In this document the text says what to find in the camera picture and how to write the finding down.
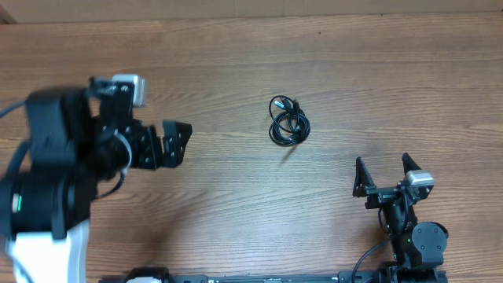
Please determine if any black USB cable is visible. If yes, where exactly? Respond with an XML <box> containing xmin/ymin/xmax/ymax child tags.
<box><xmin>268</xmin><ymin>95</ymin><xmax>311</xmax><ymax>147</ymax></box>

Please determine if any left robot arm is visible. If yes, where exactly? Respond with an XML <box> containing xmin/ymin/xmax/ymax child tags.
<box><xmin>1</xmin><ymin>75</ymin><xmax>193</xmax><ymax>282</ymax></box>

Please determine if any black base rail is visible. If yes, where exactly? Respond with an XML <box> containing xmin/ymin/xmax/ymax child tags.
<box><xmin>97</xmin><ymin>266</ymin><xmax>449</xmax><ymax>283</ymax></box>

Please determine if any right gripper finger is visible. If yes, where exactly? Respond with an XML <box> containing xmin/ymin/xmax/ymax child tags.
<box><xmin>353</xmin><ymin>156</ymin><xmax>376</xmax><ymax>197</ymax></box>
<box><xmin>402</xmin><ymin>153</ymin><xmax>421</xmax><ymax>175</ymax></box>

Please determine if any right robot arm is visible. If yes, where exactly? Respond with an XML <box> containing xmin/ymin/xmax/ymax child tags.
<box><xmin>353</xmin><ymin>153</ymin><xmax>449</xmax><ymax>279</ymax></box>

